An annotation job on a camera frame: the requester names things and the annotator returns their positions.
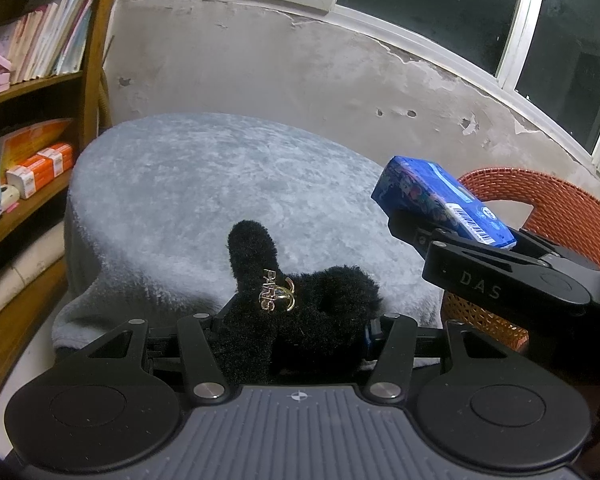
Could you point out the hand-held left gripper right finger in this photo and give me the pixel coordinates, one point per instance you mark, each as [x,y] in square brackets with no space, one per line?
[371,340]

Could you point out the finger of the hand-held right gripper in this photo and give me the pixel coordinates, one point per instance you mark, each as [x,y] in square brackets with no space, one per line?
[535,247]
[410,230]

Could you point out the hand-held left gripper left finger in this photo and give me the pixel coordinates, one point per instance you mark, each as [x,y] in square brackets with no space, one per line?
[195,345]

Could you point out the blue tissue pack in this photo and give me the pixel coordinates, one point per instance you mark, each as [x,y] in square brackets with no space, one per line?
[430,185]

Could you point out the black fluffy hair clip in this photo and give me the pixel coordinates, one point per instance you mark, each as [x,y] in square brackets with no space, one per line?
[320,320]

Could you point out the grey plush desktop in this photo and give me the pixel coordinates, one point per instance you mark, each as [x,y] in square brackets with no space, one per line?
[205,185]

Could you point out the orange wicker chair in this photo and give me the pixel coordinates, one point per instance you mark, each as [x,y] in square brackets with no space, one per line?
[530,185]

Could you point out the beige rolled paper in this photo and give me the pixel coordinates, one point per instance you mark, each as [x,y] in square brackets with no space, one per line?
[20,270]

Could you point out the orange white medicine box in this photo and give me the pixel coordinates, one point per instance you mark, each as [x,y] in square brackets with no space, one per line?
[60,152]
[30,177]

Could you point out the small cream gadget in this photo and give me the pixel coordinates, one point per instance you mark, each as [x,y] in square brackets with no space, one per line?
[9,197]

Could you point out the orange printed booklet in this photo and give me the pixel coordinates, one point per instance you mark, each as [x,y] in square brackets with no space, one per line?
[25,137]

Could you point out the wooden bookshelf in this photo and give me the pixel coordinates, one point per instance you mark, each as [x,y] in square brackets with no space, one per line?
[95,60]

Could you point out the row of upright books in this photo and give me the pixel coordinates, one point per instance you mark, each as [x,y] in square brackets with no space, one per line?
[45,40]

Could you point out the white window frame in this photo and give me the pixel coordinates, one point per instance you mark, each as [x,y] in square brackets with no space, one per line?
[525,10]

